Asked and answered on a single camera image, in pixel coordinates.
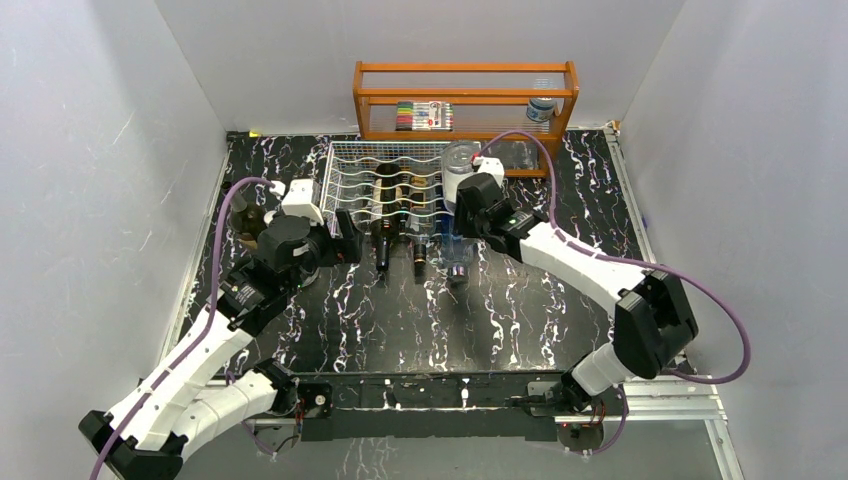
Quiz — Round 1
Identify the blue glass bottle white cap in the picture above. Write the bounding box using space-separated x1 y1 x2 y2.
439 215 476 289

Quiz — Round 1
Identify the clear bottle black label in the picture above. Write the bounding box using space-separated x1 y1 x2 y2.
441 140 481 213

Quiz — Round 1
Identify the dark green wine bottle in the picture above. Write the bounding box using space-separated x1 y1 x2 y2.
370 163 401 272

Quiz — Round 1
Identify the square bottle brown label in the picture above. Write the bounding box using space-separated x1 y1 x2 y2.
406 175 435 284

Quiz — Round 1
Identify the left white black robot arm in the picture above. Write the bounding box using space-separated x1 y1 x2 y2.
79 209 364 479

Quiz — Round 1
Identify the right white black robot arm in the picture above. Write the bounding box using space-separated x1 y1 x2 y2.
449 172 699 414

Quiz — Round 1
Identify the dark wine bottle left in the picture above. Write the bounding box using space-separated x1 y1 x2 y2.
225 183 268 251

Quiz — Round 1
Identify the orange wooden shelf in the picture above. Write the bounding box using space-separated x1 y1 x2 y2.
352 61 580 178

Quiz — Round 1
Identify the small white blue jar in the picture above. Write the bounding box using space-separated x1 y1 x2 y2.
526 97 557 123

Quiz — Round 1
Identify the pack of coloured markers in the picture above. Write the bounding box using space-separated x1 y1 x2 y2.
395 101 454 131

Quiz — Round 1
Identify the white wire wine rack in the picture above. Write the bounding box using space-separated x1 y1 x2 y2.
318 141 450 236

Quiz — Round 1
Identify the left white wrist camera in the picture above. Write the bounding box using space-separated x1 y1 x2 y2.
270 178 324 225

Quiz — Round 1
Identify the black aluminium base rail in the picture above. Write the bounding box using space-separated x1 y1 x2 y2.
132 370 727 445

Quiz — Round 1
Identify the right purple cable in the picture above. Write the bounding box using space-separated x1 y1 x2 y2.
478 129 753 458

